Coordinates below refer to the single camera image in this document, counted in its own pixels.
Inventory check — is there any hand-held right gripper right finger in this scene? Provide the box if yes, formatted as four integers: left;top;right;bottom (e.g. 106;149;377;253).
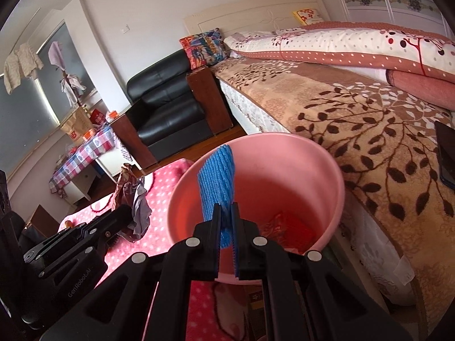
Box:
231;202;415;341

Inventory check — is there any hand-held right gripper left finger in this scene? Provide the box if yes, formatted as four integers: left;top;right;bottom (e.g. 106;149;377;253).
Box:
39;202;221;341

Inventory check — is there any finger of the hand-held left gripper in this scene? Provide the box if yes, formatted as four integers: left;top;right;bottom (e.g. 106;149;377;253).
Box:
53;204;135;242
23;225;119;279

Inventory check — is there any foil wrapper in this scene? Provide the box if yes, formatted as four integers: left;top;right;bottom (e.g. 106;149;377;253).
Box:
113;163;154;243

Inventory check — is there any red foam net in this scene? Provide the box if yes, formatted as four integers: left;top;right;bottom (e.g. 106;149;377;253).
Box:
261;211;317;253

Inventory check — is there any blue foam net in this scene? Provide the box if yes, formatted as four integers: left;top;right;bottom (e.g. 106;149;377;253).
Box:
197;144;236;250

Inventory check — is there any pink plastic bucket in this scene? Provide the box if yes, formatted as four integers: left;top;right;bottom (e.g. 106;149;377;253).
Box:
167;132;345;285

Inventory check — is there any white drawer table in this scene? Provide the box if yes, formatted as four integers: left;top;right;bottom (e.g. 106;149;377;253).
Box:
64;169;98;205

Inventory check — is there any white cabinet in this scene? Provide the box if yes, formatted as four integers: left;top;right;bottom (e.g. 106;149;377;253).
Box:
96;149;119;183

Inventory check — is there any white printed cloth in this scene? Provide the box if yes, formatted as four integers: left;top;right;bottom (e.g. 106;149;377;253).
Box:
115;138;130;164

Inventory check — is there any checkered cloth side table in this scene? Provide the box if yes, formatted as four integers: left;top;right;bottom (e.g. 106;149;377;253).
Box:
49;127;118;196

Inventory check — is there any brown paper bag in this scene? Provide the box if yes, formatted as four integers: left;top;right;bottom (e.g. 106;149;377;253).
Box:
60;108;94;139

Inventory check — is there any black leather armchair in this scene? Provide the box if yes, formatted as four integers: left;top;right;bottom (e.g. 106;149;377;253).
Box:
127;49;214;162

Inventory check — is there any frosted window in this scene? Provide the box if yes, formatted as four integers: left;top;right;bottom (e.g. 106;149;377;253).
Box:
0;18;96;182

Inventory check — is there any white hanging garment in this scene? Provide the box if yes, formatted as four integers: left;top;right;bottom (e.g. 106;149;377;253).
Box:
60;74;87;108

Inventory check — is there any wooden coat rack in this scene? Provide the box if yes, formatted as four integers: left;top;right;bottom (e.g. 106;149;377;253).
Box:
59;67;80;111

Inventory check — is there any pink hanging cloth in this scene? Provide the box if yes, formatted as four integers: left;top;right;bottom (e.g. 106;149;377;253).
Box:
48;41;66;75

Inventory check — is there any brown leaf pattern blanket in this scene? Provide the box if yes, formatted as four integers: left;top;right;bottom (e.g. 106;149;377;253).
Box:
213;59;455;327

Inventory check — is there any cream knitted cardigan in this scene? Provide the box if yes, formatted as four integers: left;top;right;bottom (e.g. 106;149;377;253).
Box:
3;43;44;95

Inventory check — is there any colourful printed cushion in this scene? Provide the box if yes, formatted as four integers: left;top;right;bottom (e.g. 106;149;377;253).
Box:
179;27;231;71

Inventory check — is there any black phone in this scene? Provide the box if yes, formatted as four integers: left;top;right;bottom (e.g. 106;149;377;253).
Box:
434;121;455;189

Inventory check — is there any floral dotted quilt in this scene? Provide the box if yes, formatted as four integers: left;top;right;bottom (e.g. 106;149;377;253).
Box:
224;21;455;111

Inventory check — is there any cream bed headboard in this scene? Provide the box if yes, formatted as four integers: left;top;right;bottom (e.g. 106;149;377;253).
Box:
183;0;331;38

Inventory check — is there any yellow cushion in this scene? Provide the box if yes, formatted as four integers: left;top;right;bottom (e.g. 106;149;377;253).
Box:
292;7;326;26

